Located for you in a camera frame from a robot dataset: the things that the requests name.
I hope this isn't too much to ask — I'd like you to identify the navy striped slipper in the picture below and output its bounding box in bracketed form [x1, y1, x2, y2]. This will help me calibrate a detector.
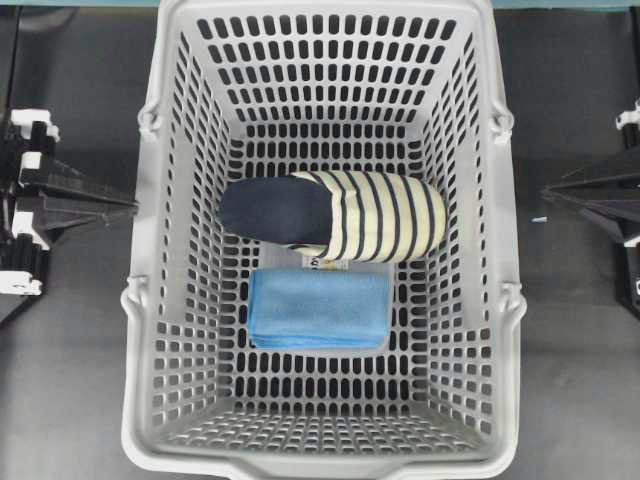
[219, 171, 447, 263]

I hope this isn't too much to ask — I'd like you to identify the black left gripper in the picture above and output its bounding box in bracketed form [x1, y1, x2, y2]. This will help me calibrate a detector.
[1, 109, 138, 325]

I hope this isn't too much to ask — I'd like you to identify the folded blue cloth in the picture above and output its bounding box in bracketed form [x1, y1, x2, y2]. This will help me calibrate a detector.
[247, 269, 392, 350]

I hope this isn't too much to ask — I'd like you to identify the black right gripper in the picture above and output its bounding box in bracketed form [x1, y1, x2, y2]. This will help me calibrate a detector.
[542, 100, 639, 308]

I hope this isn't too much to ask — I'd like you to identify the grey plastic shopping basket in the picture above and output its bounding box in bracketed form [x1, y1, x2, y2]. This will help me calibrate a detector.
[121, 1, 527, 479]

